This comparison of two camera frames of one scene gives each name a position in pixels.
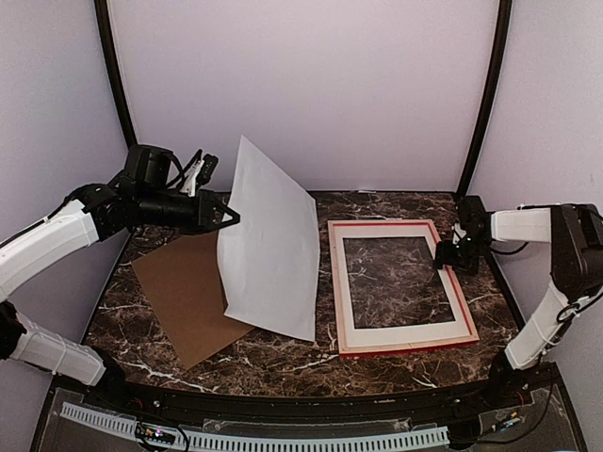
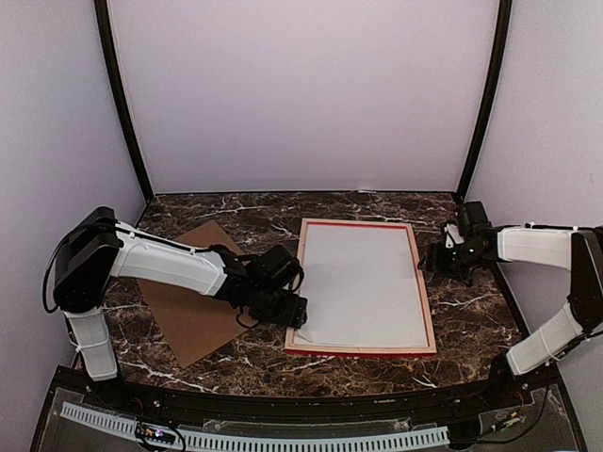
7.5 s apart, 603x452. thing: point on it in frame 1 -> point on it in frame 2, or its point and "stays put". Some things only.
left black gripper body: (154, 210) -> (265, 306)
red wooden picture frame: (394, 347) -> (290, 347)
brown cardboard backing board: (184, 282) stays put
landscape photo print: (268, 246) -> (361, 288)
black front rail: (515, 389) stays put
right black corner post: (490, 88) stays put
